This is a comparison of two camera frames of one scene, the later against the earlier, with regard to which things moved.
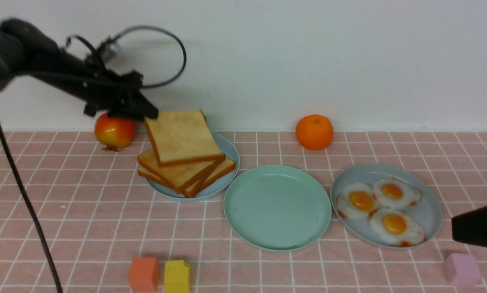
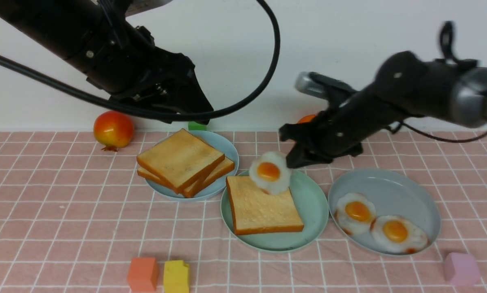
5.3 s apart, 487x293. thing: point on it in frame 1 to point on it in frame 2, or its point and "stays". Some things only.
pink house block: x=462 y=271 stays
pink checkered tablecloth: x=95 y=208 stays
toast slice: x=178 y=177 stays
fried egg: x=394 y=193 to x=269 y=172
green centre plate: x=278 y=208 stays
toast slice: x=183 y=136 to x=254 y=211
